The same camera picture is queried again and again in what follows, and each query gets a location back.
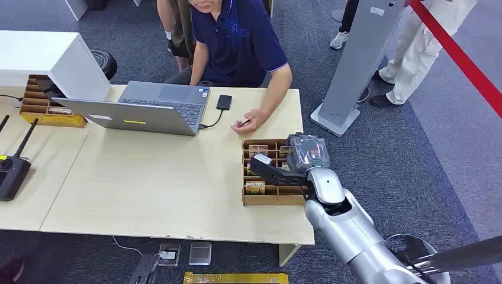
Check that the closed floor socket box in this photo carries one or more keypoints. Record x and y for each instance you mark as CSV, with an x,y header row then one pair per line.
x,y
200,253

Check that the black portable drive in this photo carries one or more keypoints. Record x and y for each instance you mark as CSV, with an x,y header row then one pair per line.
x,y
224,102

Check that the red barrier belt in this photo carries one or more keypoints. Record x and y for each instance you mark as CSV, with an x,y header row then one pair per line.
x,y
459,58

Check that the person's left hand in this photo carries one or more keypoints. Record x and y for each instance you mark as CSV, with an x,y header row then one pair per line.
x,y
255,119

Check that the grey laptop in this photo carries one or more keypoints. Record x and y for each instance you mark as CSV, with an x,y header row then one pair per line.
x,y
157,106

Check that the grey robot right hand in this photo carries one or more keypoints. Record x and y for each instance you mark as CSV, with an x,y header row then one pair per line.
x,y
308,153

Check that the white furniture panel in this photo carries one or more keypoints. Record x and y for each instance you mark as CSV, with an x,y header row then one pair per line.
x,y
77,8

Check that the grey round stanchion base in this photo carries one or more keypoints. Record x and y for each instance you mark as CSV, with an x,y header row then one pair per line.
x,y
337,15

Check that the white box cabinet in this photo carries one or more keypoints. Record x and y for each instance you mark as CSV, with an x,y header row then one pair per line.
x,y
47,55

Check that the wooden card holder on yellow base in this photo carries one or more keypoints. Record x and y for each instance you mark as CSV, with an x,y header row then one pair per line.
x,y
35,102

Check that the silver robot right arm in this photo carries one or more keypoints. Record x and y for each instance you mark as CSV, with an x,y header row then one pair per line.
x,y
353,235

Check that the dark grey blurred bar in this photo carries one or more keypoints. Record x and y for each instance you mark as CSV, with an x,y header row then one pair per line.
x,y
462,255

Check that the black router with antennas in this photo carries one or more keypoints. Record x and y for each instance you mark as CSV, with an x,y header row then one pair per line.
x,y
11,176

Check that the grey kiosk stand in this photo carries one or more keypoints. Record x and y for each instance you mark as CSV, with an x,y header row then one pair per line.
x,y
357,58

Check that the yellow floor tape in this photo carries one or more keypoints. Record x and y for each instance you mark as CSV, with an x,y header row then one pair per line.
x,y
235,278

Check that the floor socket box with plug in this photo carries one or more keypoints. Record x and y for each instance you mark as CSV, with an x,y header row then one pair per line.
x,y
169,254

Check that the black round stool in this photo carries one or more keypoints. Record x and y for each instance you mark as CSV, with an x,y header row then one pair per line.
x,y
106,62

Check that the wooden card holder with slots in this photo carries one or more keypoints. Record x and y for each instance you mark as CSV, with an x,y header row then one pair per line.
x,y
270,200

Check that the black wrist camera with pale box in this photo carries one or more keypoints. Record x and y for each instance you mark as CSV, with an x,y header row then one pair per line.
x,y
274,172

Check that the seated person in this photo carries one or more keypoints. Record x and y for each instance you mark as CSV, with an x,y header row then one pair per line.
x,y
239,43

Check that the yellow base strip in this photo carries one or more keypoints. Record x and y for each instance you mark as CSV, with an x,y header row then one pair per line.
x,y
55,120

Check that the pale wooden desk leg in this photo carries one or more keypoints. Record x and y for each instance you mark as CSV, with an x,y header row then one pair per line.
x,y
288,254

